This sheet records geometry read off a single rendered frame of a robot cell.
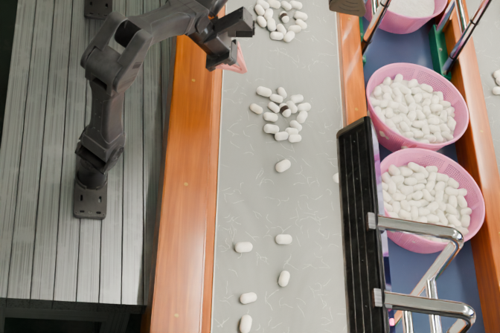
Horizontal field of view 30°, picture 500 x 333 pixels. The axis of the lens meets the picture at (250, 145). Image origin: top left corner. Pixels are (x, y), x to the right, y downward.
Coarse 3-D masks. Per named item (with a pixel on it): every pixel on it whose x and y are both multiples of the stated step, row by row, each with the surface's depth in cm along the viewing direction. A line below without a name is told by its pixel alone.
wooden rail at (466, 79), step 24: (456, 24) 254; (456, 72) 245; (480, 96) 238; (480, 120) 233; (456, 144) 237; (480, 144) 227; (480, 168) 223; (480, 240) 215; (480, 264) 213; (480, 288) 211
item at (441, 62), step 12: (456, 0) 247; (480, 0) 232; (492, 0) 228; (456, 12) 246; (480, 12) 231; (444, 24) 255; (468, 24) 236; (432, 36) 258; (444, 36) 257; (468, 36) 237; (432, 48) 257; (444, 48) 254; (456, 48) 242; (432, 60) 255; (444, 60) 251; (456, 60) 245; (444, 72) 248
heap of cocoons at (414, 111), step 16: (384, 80) 237; (400, 80) 238; (416, 80) 239; (384, 96) 234; (400, 96) 234; (416, 96) 236; (432, 96) 240; (368, 112) 230; (384, 112) 231; (400, 112) 233; (416, 112) 232; (432, 112) 236; (448, 112) 235; (400, 128) 229; (416, 128) 231; (432, 128) 230; (448, 128) 232
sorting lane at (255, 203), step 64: (256, 0) 244; (320, 0) 250; (256, 64) 229; (320, 64) 235; (256, 128) 217; (320, 128) 221; (256, 192) 205; (320, 192) 209; (256, 256) 195; (320, 256) 198; (256, 320) 185; (320, 320) 189
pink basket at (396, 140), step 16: (400, 64) 238; (432, 80) 240; (448, 80) 238; (368, 96) 228; (448, 96) 239; (464, 112) 233; (384, 128) 225; (464, 128) 229; (384, 144) 231; (400, 144) 226; (416, 144) 222; (432, 144) 223; (448, 144) 225
